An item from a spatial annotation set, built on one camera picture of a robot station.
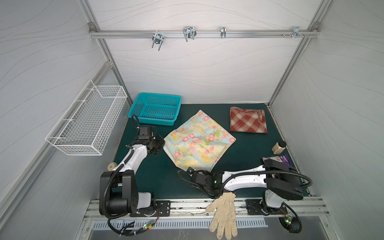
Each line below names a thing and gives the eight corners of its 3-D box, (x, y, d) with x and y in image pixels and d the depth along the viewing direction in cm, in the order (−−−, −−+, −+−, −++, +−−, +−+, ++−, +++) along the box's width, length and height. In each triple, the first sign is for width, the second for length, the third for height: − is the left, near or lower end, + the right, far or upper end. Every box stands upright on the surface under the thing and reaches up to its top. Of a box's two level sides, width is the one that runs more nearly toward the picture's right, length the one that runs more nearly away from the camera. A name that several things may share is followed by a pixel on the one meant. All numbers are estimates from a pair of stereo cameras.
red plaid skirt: (229, 130, 106) (230, 128, 103) (229, 109, 119) (229, 106, 116) (267, 134, 104) (269, 132, 101) (262, 112, 117) (264, 109, 114)
